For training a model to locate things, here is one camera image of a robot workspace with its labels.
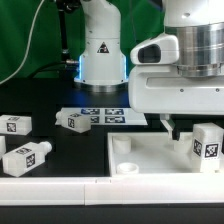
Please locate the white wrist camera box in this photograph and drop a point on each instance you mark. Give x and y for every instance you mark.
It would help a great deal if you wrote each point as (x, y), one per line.
(163, 49)

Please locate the black stand pole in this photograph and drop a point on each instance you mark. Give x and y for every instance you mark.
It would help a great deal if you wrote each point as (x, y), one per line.
(65, 7)

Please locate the white tag sheet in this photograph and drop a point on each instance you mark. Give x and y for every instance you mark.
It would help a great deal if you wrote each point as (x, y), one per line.
(105, 116)

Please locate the white square table top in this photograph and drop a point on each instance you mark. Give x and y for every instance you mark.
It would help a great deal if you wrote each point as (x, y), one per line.
(147, 153)

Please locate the white front fence rail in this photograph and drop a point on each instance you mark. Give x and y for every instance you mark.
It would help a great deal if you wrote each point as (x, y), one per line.
(149, 189)

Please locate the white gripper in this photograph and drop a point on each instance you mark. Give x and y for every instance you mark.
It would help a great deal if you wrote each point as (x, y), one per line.
(161, 90)

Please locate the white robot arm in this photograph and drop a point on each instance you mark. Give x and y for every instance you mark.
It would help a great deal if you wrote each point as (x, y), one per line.
(180, 71)

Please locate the white block at left edge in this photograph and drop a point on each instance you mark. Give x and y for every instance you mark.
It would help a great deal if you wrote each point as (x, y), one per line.
(2, 146)

